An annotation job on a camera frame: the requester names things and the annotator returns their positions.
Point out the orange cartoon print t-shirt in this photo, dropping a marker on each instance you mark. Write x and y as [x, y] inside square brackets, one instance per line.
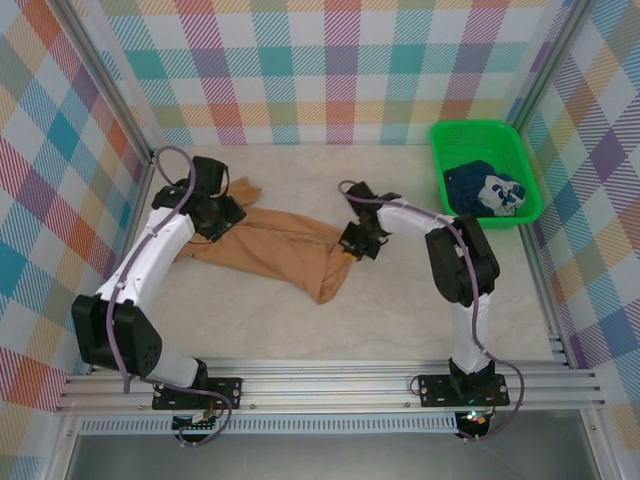
[280, 240]

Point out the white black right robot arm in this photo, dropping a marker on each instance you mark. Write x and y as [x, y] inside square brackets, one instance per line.
[457, 260]

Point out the navy white t-shirt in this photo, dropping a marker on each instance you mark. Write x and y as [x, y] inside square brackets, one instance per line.
[465, 192]

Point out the green plastic basket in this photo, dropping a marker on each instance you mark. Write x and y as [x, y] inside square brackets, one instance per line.
[465, 140]

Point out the aluminium side rail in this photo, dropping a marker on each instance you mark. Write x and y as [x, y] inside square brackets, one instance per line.
[546, 300]
[144, 185]

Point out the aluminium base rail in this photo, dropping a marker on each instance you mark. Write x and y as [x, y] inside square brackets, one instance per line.
[325, 385]

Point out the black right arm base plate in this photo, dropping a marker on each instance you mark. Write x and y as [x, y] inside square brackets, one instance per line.
[435, 390]

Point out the aluminium frame post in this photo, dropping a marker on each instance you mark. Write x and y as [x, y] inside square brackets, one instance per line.
[109, 80]
[548, 65]

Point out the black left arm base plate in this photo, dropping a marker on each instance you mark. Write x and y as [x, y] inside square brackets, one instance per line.
[227, 387]

